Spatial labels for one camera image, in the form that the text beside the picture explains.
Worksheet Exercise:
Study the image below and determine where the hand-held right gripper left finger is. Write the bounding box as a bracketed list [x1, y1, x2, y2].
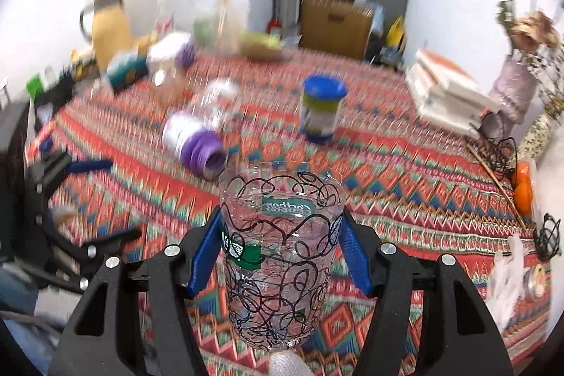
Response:
[50, 208, 225, 376]

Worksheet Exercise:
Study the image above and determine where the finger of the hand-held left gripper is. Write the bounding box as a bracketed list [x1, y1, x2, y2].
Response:
[42, 226, 142, 295]
[25, 150, 114, 203]

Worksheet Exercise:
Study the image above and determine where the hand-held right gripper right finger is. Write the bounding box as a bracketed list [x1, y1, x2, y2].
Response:
[338, 210, 514, 376]

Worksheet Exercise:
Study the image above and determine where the clear cup with black swirls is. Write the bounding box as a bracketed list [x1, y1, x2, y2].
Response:
[218, 162, 349, 352]

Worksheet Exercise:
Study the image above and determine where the blue lidded cup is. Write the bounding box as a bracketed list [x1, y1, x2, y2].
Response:
[300, 74, 349, 144]

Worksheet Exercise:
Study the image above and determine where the patterned red tablecloth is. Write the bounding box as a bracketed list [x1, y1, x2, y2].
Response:
[24, 47, 552, 376]

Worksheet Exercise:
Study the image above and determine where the person's blue trouser leg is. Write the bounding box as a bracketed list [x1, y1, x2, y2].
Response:
[0, 264, 60, 361]

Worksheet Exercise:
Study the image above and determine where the green box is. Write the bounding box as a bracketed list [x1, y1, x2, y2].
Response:
[25, 73, 45, 100]

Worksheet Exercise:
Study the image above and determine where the teal tissue box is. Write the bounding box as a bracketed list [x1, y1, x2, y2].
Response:
[105, 49, 149, 94]

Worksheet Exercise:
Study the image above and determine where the clear bottle with purple cap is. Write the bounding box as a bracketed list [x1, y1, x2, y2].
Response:
[161, 79, 244, 179]
[147, 31, 197, 97]

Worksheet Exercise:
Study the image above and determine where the yellow pitcher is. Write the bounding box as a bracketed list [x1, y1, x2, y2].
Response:
[79, 0, 134, 72]

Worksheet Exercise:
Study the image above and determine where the white plastic bag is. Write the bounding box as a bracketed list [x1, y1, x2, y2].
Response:
[484, 232, 552, 333]

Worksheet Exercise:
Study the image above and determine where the wooden stick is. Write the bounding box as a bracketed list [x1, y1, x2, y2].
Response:
[466, 144, 526, 228]

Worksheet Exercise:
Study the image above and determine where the clear plastic bottle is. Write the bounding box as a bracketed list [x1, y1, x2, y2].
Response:
[154, 0, 178, 38]

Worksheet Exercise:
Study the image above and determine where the clear jar with green contents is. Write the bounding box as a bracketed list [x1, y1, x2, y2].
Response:
[193, 16, 217, 49]

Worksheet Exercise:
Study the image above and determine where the orange fruit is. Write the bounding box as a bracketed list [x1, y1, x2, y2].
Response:
[512, 161, 535, 215]

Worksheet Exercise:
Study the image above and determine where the stack of white books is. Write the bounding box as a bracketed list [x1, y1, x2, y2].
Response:
[404, 48, 502, 137]

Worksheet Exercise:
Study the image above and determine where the green bowl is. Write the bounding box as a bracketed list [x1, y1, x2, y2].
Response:
[239, 30, 288, 60]

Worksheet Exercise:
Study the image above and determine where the floral patterned vase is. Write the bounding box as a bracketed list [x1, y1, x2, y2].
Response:
[517, 113, 557, 162]

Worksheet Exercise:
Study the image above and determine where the yellow bag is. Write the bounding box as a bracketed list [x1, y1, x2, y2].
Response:
[387, 16, 407, 47]

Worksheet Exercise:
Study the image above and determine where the pink vase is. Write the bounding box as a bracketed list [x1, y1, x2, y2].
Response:
[482, 54, 541, 140]

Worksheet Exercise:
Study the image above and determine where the cardboard box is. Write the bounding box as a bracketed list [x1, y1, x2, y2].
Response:
[299, 0, 376, 60]

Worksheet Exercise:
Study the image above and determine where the black wire holder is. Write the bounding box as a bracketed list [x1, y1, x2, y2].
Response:
[482, 136, 519, 177]
[532, 212, 563, 261]

